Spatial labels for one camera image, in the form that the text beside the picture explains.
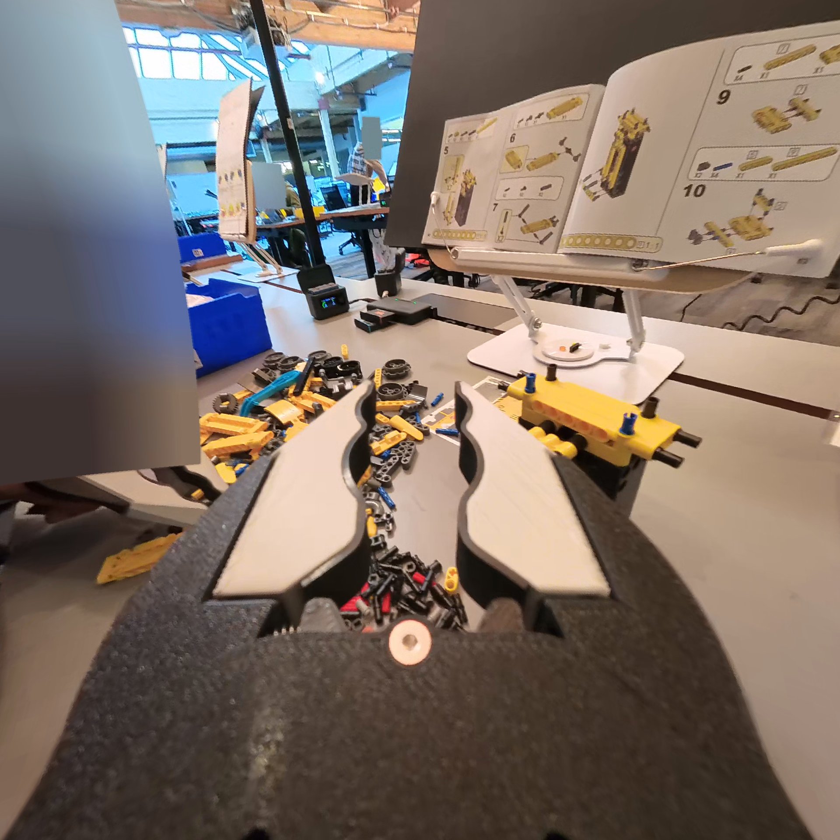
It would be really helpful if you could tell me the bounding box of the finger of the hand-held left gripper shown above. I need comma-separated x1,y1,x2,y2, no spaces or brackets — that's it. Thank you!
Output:
79,467,224,526

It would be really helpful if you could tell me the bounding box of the yellow and grey sticker sheet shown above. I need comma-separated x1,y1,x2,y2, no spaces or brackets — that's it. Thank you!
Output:
420,377,526,434

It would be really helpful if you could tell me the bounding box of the folded instruction booklet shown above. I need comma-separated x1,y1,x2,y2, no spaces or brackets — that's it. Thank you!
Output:
217,79,266,240

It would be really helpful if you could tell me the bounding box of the black backdrop board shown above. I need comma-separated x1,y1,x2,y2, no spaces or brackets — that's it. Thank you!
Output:
384,0,840,250

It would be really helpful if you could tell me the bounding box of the upright black charger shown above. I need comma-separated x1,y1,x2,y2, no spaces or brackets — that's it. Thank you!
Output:
374,248,406,299

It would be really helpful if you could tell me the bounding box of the brown wooden tray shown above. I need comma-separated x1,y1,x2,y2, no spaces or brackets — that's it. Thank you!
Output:
180,252,244,277

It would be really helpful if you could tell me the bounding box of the blue curved toy piece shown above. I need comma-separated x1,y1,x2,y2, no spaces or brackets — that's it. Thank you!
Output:
239,371,312,417

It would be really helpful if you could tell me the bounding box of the black charging case with screen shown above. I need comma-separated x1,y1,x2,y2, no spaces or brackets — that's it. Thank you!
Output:
297,264,349,321

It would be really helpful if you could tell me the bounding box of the white book stand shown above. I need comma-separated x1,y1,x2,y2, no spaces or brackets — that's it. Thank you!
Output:
423,190,824,404

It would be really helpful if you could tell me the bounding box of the pile of toy building pieces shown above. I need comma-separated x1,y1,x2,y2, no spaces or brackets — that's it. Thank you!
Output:
197,344,470,634

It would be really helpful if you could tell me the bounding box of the open instruction booklet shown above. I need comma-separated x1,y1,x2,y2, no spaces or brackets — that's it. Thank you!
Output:
423,20,840,280

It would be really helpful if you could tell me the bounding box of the black metal pole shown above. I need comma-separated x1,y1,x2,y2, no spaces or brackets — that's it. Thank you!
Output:
249,0,329,270

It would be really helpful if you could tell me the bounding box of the large blue plastic bin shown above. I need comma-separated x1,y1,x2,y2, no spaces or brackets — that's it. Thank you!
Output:
185,279,273,378

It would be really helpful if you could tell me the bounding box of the pale wooden book stand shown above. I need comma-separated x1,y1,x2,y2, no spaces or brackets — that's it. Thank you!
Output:
233,233,303,284

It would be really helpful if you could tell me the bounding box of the yellow studded toy panel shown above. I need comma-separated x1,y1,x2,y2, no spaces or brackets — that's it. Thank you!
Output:
96,532,185,585

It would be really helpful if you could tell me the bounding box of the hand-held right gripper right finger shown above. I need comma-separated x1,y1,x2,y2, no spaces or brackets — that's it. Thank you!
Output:
454,381,613,611

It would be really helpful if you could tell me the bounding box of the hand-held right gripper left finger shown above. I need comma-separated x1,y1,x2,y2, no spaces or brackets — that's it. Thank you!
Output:
210,378,378,618

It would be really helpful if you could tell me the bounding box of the flat black hub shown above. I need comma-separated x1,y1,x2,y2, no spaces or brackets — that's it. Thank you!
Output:
366,293,437,326

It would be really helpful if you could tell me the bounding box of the black and yellow toy tower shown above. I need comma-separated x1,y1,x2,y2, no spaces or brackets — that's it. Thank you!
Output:
505,364,703,519

